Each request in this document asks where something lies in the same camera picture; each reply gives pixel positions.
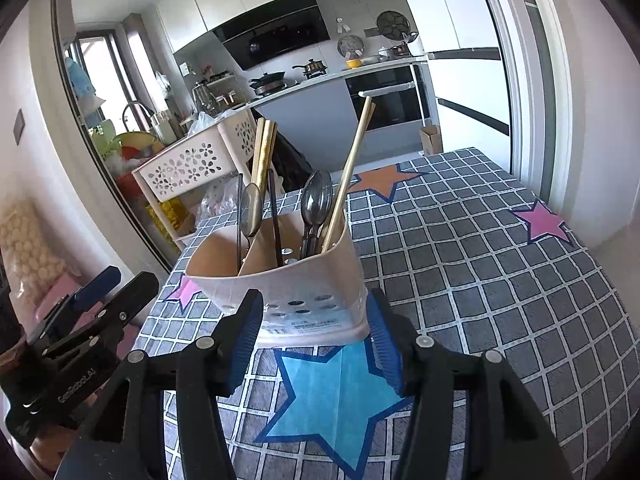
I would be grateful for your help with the pink cardboard box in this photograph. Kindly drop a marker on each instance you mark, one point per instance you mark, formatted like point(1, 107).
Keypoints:
point(64, 286)

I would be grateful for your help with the clear plastic bag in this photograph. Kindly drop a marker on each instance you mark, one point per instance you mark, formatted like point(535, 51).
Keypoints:
point(220, 197)

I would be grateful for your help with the white refrigerator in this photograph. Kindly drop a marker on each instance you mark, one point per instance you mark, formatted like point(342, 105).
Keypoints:
point(467, 75)

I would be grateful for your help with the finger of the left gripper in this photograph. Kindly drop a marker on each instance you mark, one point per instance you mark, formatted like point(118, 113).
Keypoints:
point(124, 306)
point(97, 289)

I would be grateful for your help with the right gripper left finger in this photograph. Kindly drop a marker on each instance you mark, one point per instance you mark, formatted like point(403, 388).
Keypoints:
point(237, 338)

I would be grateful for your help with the white plastic utensil caddy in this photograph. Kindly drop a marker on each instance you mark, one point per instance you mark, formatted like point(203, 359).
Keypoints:
point(316, 301)

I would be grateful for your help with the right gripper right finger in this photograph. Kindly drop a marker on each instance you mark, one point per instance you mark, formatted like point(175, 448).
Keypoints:
point(393, 337)

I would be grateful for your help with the black wok on stove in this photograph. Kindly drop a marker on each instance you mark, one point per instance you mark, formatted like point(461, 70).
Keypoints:
point(265, 79)

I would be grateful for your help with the small cardboard box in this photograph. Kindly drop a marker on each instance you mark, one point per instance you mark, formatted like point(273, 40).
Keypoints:
point(431, 140)

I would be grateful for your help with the gold patterned chopstick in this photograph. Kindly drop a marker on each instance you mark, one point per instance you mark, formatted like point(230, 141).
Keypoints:
point(270, 133)

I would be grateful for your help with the blue bamboo chopstick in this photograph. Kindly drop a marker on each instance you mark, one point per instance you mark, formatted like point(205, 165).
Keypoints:
point(336, 211)

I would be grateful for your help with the black range hood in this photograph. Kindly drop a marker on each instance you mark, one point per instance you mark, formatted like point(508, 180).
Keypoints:
point(271, 30)

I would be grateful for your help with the black plastic spoon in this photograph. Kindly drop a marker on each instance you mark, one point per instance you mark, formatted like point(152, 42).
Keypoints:
point(315, 206)

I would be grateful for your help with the white perforated storage cart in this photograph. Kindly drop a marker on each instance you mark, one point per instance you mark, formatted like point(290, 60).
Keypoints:
point(225, 147)

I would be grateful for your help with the grey checked tablecloth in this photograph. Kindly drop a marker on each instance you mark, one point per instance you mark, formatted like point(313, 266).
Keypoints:
point(455, 261)

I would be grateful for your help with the black built-in oven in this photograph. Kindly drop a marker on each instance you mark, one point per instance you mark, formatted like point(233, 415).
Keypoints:
point(397, 93)

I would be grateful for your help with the plain bamboo chopstick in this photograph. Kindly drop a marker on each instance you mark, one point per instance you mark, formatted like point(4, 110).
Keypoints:
point(260, 126)

